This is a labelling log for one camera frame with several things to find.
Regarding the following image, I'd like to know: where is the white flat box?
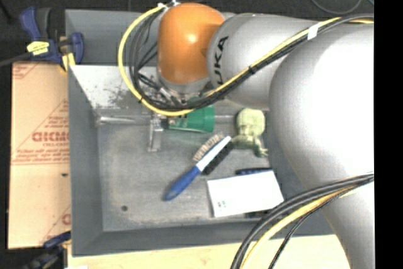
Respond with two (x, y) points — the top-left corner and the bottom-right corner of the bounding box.
(206, 170), (285, 219)

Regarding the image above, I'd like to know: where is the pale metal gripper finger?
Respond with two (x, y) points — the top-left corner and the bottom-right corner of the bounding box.
(147, 116), (157, 152)
(156, 115), (166, 151)

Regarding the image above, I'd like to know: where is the grey metal bin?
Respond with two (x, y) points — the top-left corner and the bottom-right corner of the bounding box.
(64, 8), (335, 256)

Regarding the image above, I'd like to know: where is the brown cardboard board red print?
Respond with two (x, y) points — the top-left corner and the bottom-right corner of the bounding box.
(6, 60), (72, 250)

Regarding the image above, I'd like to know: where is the dark blue pen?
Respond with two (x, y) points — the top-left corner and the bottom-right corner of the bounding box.
(235, 168), (273, 176)

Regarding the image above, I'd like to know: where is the pale green toy figure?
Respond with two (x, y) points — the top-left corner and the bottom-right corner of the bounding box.
(234, 107), (269, 159)

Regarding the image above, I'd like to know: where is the blue and white brush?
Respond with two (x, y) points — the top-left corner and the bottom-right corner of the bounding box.
(161, 131), (236, 202)

